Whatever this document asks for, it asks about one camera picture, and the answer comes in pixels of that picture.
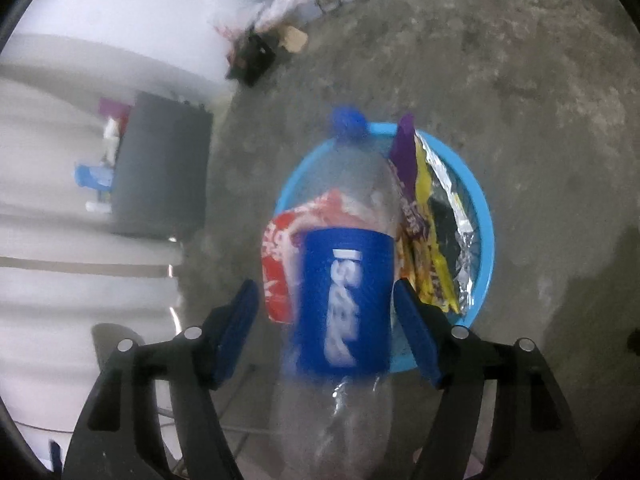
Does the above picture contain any clear bottle with blue label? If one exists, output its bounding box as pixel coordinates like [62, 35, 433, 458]
[272, 105, 407, 480]

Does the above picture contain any blue mesh wastebasket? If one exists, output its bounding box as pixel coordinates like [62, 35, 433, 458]
[272, 122, 496, 373]

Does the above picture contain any purple box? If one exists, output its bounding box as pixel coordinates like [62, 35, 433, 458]
[97, 97, 133, 118]

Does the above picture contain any purple yellow snack bag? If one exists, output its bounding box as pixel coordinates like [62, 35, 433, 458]
[389, 112, 481, 316]

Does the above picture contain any red plastic wrapper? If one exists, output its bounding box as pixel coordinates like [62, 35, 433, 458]
[261, 190, 351, 323]

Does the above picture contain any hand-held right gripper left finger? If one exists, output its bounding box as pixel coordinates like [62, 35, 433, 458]
[62, 278, 261, 480]

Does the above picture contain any blue pump bottle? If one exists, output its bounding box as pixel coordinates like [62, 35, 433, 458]
[75, 162, 113, 191]

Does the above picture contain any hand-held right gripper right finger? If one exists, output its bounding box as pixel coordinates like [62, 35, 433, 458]
[392, 278, 590, 480]

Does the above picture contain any grey cabinet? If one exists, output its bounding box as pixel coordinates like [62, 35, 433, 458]
[107, 91, 215, 241]

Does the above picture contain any brown cardboard piece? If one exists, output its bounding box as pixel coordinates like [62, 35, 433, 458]
[277, 24, 308, 53]

